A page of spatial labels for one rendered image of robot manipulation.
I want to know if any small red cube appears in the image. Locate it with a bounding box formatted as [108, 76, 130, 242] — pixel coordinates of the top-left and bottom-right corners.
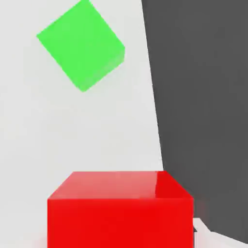
[46, 170, 195, 248]

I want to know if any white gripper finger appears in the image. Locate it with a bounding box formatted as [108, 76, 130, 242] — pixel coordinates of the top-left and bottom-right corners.
[193, 217, 248, 248]

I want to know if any small green cube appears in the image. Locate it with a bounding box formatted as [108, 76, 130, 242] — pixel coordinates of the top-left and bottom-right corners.
[36, 0, 126, 93]

